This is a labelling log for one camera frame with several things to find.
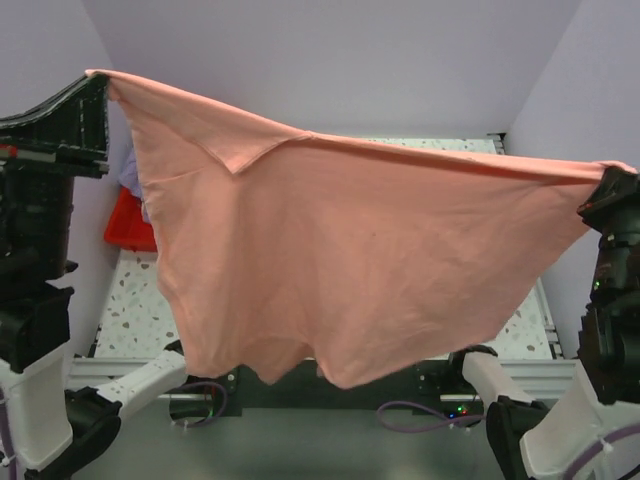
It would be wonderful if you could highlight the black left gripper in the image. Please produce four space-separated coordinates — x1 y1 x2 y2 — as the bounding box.
0 65 114 275

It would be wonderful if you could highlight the salmon pink t shirt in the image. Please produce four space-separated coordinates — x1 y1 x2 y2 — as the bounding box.
107 71 607 388

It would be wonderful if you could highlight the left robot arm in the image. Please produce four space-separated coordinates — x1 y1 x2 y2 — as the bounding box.
1 74 207 479

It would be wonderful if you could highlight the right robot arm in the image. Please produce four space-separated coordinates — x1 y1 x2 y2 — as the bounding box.
445 167 639 479

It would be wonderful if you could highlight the lavender t shirt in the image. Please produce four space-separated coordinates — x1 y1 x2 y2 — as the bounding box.
118 148 150 224

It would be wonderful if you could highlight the red plastic bin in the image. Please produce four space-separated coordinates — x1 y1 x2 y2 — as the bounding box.
103 187 157 252

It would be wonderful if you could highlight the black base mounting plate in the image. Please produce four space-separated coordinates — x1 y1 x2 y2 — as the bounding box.
169 360 484 426

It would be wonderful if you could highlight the aluminium frame rail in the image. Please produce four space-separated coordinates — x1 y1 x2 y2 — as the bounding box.
67 132 576 396

